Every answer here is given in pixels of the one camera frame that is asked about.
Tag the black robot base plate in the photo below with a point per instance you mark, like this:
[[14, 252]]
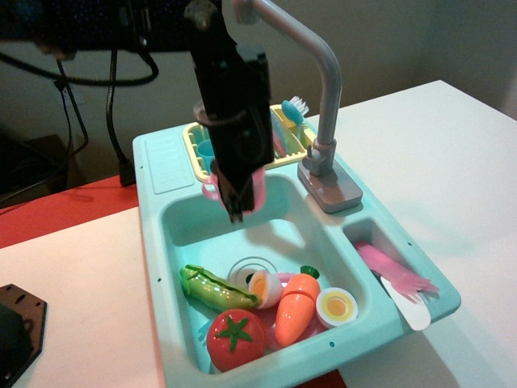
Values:
[[23, 318]]

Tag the white wall outlet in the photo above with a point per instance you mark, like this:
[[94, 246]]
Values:
[[66, 94]]

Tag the red toy tomato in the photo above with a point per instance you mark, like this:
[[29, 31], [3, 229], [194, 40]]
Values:
[[236, 337]]

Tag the toy egg half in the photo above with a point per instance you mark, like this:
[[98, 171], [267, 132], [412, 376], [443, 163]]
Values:
[[267, 287], [336, 307]]

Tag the teal toy sink unit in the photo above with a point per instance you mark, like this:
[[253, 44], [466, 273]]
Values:
[[180, 226]]

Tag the green toy pea pod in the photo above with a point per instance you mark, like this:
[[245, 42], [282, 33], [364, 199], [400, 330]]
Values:
[[215, 292]]

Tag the orange toy carrot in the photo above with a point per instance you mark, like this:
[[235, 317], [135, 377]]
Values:
[[297, 306]]

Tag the pink toy fork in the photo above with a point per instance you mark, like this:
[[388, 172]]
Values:
[[403, 280]]

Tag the grey toy faucet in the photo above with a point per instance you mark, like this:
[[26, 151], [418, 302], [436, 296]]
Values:
[[324, 178]]

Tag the toy egg half right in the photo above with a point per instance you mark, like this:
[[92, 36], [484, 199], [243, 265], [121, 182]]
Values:
[[336, 307]]

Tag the blue plate in rack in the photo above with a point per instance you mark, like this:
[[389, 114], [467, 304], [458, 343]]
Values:
[[279, 138]]

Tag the toy egg half left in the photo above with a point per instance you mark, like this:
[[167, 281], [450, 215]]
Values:
[[267, 287]]

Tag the yellow dish rack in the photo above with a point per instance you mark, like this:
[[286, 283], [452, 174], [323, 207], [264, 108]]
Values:
[[195, 133]]

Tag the blue dish brush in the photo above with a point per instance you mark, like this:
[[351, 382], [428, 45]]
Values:
[[295, 110]]

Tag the white toy knife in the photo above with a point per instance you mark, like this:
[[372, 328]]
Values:
[[415, 312]]

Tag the blue cup in rack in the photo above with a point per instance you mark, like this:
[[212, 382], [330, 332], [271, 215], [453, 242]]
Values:
[[205, 151]]

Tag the pink plastic cup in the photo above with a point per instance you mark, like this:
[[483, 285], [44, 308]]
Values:
[[211, 191]]

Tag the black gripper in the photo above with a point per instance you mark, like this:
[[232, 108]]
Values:
[[242, 144]]

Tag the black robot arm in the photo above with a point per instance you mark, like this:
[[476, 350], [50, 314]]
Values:
[[233, 79]]

